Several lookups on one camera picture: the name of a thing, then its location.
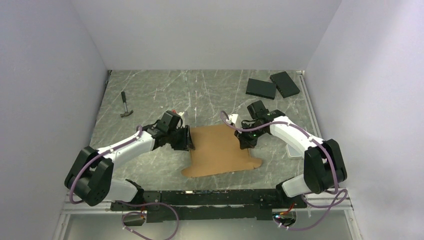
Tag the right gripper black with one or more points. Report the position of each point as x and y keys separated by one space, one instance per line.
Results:
x=245 y=142

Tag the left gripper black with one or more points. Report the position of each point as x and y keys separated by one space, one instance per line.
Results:
x=186 y=143

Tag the brown cardboard box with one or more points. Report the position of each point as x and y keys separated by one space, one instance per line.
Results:
x=217 y=151

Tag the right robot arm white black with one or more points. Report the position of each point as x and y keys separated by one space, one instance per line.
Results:
x=323 y=164

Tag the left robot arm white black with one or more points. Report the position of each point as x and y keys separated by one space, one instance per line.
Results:
x=91 y=177

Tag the white rectangular tray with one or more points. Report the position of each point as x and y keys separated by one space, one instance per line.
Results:
x=292 y=152

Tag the black foam block near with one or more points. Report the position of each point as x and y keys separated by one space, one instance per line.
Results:
x=261 y=89

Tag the black foam block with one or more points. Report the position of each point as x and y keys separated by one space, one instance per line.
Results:
x=261 y=89
x=284 y=84

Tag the black foam block far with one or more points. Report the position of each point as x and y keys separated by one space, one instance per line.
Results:
x=284 y=84

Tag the small black hammer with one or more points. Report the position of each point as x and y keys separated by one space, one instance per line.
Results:
x=127 y=112

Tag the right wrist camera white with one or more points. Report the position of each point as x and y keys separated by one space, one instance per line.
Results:
x=234 y=120

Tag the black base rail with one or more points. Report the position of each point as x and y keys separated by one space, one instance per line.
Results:
x=166 y=205

